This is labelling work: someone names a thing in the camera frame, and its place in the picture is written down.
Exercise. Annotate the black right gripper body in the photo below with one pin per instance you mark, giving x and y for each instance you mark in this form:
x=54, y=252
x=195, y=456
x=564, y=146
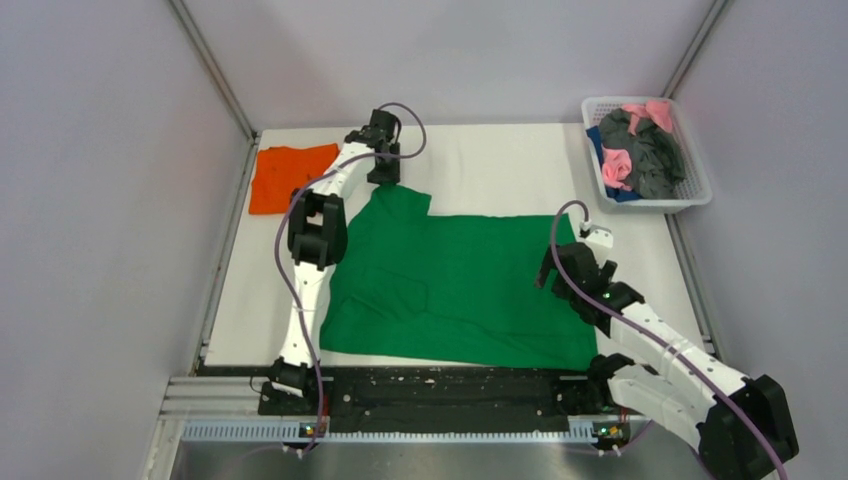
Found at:
x=562, y=289

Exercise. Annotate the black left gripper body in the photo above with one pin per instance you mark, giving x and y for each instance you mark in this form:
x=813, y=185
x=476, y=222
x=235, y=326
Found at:
x=386, y=172

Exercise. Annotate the green t shirt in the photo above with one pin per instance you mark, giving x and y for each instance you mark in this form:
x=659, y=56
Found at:
x=451, y=288

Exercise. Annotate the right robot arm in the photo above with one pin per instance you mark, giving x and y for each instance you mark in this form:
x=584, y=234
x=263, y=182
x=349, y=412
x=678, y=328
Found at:
x=740, y=427

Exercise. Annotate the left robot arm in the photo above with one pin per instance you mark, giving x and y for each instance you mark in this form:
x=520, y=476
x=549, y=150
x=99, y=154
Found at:
x=312, y=240

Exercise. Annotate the blue t shirt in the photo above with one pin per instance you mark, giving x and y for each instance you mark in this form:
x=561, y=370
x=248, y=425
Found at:
x=615, y=167

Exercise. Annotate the pink t shirt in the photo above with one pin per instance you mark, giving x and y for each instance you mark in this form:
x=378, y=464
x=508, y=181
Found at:
x=619, y=166

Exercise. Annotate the folded orange t shirt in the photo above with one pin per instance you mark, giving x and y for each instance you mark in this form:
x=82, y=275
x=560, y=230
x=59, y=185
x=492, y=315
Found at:
x=281, y=170

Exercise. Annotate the white plastic laundry basket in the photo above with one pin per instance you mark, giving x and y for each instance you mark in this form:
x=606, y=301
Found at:
x=667, y=163

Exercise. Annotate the dark grey t shirt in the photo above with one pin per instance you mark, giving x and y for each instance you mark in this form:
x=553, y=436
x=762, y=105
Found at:
x=646, y=156

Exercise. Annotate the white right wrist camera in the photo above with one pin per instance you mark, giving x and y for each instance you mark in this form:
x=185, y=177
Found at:
x=600, y=241

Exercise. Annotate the white slotted cable duct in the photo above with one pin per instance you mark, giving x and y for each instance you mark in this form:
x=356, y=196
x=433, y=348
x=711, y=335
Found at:
x=281, y=431

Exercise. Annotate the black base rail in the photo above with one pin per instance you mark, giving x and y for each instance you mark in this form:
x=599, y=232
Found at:
x=448, y=400

